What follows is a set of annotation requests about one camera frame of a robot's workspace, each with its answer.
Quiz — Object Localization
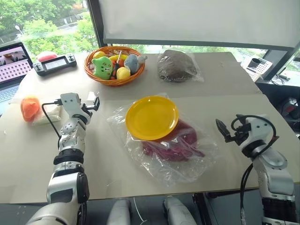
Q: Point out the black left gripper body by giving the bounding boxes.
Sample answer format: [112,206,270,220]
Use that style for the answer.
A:
[79,104,94,123]

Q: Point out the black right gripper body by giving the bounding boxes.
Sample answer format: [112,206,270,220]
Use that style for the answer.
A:
[231,123,250,146]

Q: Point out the dark red baseball cap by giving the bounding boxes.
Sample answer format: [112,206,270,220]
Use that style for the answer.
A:
[141,119,206,163]

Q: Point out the yellow plastic plate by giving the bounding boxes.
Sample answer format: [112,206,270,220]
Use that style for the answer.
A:
[125,95,180,142]

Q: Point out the large clear plastic bag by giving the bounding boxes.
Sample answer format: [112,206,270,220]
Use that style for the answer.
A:
[106,93,222,186]

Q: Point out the bagged brown item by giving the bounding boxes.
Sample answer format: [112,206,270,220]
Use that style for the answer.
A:
[157,49,205,83]

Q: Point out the orange wicker basket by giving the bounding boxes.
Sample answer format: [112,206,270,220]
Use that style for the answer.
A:
[83,45,146,87]

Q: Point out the white item in clear bag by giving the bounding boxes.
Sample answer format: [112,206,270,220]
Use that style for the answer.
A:
[32,105,64,125]

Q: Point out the green plush toy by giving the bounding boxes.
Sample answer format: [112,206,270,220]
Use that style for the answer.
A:
[91,56,113,81]

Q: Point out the yellow toy fruit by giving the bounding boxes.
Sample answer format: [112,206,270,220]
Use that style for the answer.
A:
[116,67,131,79]

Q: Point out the yellow toy banana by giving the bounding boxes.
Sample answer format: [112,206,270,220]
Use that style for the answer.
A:
[109,54,128,62]

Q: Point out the black handheld controller with screen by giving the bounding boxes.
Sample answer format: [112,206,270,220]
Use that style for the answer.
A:
[32,53,78,77]

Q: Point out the blue grey plush toy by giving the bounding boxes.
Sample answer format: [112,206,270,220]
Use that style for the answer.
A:
[124,54,149,76]

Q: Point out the red and black power tool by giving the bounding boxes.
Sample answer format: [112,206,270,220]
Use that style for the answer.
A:
[281,97,300,123]

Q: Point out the red and white plush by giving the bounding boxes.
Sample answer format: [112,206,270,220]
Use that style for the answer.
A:
[37,51,58,63]

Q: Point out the desk telephone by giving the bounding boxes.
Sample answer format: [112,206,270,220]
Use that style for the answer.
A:
[241,56,274,82]

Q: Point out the black table leg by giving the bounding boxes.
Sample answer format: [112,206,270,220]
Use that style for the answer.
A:
[191,192,213,225]

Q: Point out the open laptop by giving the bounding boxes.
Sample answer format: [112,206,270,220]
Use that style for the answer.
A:
[0,42,34,116]

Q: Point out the grey rounded shape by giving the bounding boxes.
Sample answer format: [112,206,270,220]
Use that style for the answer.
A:
[162,196,196,225]
[106,199,132,225]

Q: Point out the white projection screen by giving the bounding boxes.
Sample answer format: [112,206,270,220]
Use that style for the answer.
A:
[98,0,300,50]

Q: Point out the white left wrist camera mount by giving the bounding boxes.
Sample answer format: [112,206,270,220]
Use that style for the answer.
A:
[60,92,82,116]

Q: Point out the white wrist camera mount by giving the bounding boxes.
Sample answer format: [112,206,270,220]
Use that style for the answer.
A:
[60,92,82,116]
[243,114,270,142]

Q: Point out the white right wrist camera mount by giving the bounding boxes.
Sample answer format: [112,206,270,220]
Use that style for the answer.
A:
[243,114,270,142]

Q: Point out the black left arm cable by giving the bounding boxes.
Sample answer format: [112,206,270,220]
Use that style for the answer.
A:
[41,99,63,139]

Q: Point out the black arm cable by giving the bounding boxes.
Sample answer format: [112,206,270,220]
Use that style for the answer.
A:
[41,99,63,139]
[230,114,280,225]

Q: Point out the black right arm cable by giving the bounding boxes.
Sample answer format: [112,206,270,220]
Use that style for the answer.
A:
[230,114,280,225]

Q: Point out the dark window post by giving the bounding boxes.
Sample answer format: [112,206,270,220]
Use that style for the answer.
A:
[86,0,105,48]

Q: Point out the thin white cable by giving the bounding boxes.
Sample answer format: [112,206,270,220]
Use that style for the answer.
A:
[133,197,146,222]

